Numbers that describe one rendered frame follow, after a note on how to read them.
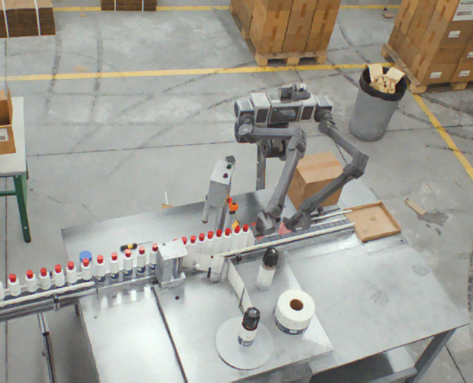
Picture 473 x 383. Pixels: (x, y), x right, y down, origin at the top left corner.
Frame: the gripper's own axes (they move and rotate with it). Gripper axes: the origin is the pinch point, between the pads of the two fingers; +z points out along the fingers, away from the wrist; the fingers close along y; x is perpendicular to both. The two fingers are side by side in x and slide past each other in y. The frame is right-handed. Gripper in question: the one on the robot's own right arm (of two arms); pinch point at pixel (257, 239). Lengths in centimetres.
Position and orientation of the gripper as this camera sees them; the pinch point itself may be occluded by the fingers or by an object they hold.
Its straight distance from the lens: 328.1
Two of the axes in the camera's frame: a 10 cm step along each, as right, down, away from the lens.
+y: 9.1, -1.9, 3.6
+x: -3.9, -6.8, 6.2
